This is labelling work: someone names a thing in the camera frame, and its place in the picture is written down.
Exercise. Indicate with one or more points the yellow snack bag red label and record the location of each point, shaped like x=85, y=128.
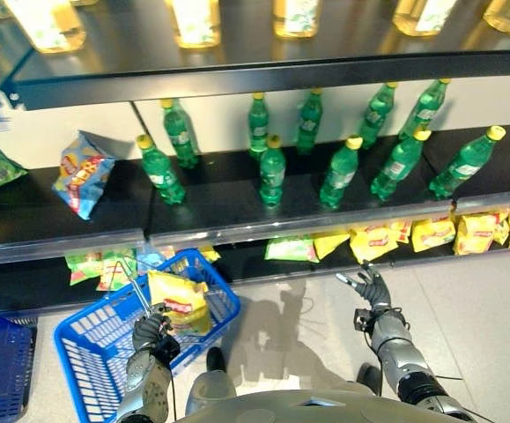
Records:
x=433, y=233
x=182, y=304
x=403, y=231
x=210, y=254
x=329, y=244
x=373, y=242
x=502, y=231
x=477, y=233

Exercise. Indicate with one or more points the robot right arm silver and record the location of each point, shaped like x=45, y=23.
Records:
x=395, y=348

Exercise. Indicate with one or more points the robot right leg dark foot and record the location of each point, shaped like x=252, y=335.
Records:
x=369, y=379

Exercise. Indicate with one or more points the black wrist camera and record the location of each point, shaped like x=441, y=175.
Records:
x=168, y=350
x=362, y=319

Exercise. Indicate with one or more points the robot torso silver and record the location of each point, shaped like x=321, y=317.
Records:
x=298, y=407

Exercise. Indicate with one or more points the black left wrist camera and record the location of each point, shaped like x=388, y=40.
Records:
x=168, y=350

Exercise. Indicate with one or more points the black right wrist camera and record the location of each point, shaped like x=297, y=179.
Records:
x=362, y=319

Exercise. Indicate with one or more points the robot left arm silver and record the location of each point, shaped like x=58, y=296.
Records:
x=146, y=383

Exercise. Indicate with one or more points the green soda bottle yellow cap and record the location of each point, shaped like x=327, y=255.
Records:
x=272, y=176
x=463, y=165
x=395, y=169
x=338, y=176
x=424, y=110
x=309, y=123
x=375, y=116
x=162, y=174

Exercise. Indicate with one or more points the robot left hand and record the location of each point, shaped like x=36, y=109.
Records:
x=146, y=328

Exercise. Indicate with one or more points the yellow green snack bag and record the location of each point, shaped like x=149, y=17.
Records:
x=116, y=271

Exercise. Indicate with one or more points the robot leg dark foot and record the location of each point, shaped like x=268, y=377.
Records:
x=212, y=383
x=369, y=379

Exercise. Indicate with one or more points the blue chips bag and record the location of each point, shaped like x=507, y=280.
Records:
x=80, y=176

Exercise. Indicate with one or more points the robot left leg dark foot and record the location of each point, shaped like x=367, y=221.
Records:
x=212, y=383

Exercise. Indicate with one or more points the bright blue plastic shopping basket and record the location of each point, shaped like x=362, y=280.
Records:
x=105, y=326

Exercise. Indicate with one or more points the dark shelf board yellow bottles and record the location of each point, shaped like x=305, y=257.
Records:
x=237, y=81

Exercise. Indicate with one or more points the dark shelf board green bottles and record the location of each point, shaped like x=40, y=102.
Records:
x=219, y=220

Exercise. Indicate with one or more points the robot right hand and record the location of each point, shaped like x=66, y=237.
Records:
x=374, y=291

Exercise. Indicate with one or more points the dark shelf board snack bags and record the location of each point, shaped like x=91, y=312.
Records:
x=246, y=271

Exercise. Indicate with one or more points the small blue snack bag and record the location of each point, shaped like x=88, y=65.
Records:
x=151, y=255

